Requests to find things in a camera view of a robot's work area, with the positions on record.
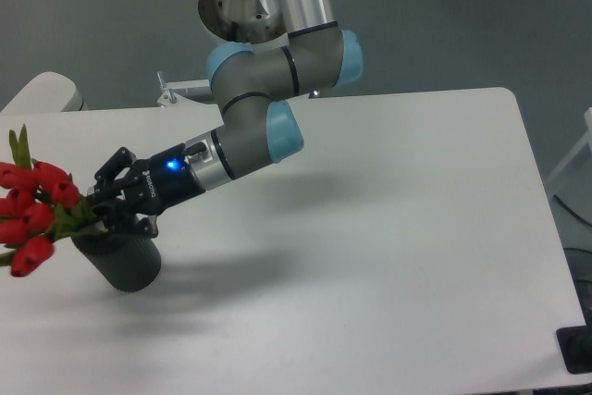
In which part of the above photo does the white frame at right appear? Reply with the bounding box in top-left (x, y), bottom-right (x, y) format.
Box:
top-left (544, 108), bottom-right (591, 195)

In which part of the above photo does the black cable on floor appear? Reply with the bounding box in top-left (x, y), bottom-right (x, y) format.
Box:
top-left (553, 193), bottom-right (592, 226)

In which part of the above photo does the red tulip bouquet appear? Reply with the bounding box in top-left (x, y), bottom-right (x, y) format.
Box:
top-left (1, 127), bottom-right (104, 278)

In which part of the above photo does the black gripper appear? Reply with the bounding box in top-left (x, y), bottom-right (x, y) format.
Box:
top-left (87, 144), bottom-right (205, 238)

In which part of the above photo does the white rounded side table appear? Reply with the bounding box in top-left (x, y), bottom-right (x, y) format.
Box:
top-left (1, 71), bottom-right (88, 116)

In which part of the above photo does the black box at table edge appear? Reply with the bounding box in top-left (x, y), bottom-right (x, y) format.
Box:
top-left (556, 326), bottom-right (591, 375)

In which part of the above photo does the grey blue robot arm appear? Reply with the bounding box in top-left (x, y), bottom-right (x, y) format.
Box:
top-left (88, 0), bottom-right (364, 238)

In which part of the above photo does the black ribbed cylindrical vase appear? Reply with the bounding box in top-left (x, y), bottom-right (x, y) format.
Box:
top-left (71, 230), bottom-right (162, 292)

